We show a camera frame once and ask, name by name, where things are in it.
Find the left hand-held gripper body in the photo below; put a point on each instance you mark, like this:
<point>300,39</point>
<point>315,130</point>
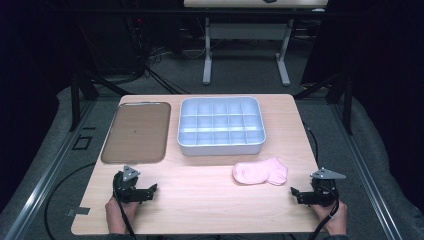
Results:
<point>126,186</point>

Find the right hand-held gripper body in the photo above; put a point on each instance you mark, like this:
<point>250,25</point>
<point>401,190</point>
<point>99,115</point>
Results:
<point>322,191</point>

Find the pink sock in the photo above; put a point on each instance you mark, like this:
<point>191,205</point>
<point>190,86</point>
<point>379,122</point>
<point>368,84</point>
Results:
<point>260,171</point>

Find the person's right hand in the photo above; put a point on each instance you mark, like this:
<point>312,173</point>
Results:
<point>333,218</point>

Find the person's left hand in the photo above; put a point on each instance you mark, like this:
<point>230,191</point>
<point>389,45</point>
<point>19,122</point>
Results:
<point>117,216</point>

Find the grey tape marker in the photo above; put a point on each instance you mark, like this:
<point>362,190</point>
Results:
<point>78,211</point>

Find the brown plastic tray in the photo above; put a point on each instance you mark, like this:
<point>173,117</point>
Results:
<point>136,132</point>

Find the black tape square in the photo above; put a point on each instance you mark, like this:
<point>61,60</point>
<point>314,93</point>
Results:
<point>82,142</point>

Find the black tape strip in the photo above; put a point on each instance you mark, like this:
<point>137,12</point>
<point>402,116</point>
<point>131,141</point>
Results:
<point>89,128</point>

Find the white divided storage box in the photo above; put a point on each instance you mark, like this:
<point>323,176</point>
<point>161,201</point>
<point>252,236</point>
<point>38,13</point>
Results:
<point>220,125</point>

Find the black metal stand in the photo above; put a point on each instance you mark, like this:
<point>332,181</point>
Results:
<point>80,96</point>
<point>336,90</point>

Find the white-legged desk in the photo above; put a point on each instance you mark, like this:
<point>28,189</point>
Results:
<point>246,31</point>

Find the aluminium floor rail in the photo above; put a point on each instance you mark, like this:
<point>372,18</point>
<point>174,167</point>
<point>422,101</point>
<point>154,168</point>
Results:
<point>43,186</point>
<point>363,173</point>

